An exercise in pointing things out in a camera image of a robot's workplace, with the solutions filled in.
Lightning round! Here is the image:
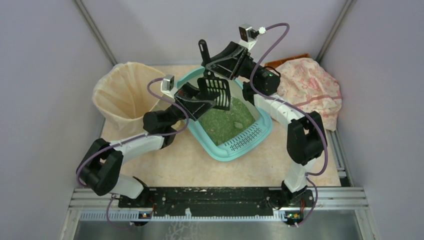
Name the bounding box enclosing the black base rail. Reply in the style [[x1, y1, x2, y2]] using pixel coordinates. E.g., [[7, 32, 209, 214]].
[[69, 186, 369, 223]]

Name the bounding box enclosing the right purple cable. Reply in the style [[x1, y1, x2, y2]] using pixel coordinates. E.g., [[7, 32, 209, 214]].
[[249, 22, 329, 228]]

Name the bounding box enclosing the brown wooden box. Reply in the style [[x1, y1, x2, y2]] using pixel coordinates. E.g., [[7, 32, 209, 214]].
[[264, 53, 311, 69]]

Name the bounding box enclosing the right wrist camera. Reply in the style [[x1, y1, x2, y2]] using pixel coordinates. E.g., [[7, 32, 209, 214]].
[[238, 24, 260, 51]]

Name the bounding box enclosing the teal litter box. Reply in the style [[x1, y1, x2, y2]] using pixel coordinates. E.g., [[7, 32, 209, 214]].
[[188, 79, 273, 162]]

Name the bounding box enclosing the black litter scoop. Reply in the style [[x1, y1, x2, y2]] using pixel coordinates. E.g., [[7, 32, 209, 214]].
[[197, 39, 231, 111]]

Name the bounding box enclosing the pink patterned cloth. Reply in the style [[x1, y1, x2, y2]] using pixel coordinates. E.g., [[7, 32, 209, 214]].
[[276, 57, 342, 132]]

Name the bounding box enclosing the green litter clump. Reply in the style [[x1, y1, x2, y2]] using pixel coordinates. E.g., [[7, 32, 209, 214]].
[[234, 122, 243, 129]]

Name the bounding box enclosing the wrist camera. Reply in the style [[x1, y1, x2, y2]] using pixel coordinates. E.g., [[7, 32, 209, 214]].
[[160, 74, 178, 99], [238, 24, 260, 51]]

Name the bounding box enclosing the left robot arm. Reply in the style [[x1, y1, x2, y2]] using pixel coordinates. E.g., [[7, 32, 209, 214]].
[[75, 78, 221, 199]]

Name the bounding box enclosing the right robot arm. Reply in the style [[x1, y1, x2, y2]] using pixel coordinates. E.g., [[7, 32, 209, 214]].
[[198, 39, 329, 205]]

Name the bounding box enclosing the bin with beige bag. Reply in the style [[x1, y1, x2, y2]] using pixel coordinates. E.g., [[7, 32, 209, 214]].
[[92, 62, 170, 141]]

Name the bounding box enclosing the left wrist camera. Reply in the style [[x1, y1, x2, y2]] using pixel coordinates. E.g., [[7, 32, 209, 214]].
[[160, 74, 178, 99]]

